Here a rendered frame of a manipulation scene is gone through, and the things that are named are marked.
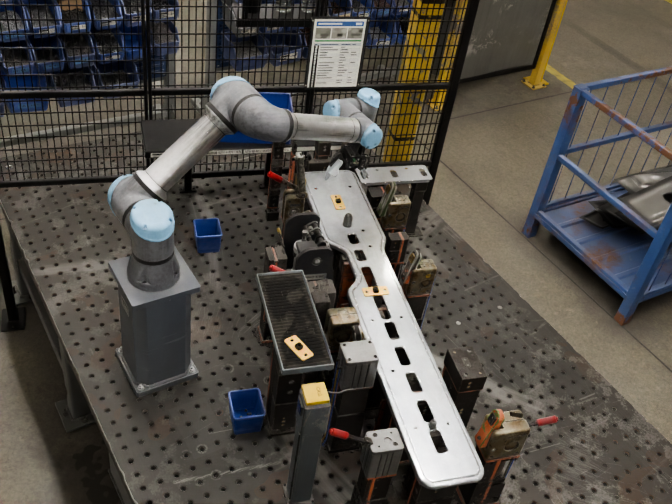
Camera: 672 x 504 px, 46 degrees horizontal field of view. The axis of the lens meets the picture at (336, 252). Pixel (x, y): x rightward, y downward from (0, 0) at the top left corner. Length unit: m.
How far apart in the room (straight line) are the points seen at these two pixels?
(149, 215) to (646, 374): 2.67
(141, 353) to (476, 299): 1.28
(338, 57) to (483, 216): 1.81
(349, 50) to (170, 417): 1.55
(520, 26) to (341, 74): 2.78
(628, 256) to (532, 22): 2.08
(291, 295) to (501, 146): 3.32
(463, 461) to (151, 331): 0.96
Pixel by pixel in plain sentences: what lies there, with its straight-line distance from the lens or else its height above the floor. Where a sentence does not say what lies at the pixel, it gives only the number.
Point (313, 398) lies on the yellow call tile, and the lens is 2.02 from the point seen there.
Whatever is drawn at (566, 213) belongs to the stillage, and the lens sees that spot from 4.65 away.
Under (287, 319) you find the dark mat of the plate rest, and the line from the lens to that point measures 2.19.
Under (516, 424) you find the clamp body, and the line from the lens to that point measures 2.23.
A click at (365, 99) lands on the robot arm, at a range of 2.61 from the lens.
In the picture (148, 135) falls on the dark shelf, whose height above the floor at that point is 1.03.
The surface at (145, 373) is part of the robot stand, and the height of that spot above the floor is 0.78.
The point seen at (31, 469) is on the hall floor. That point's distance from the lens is 3.35.
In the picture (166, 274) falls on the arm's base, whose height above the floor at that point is 1.15.
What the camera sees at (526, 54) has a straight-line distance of 6.05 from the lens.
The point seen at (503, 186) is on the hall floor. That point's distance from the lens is 5.00.
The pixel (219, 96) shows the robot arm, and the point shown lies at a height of 1.55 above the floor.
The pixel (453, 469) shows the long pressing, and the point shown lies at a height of 1.00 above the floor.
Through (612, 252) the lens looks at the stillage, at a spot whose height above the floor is 0.17.
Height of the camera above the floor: 2.72
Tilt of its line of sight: 40 degrees down
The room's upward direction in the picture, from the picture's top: 9 degrees clockwise
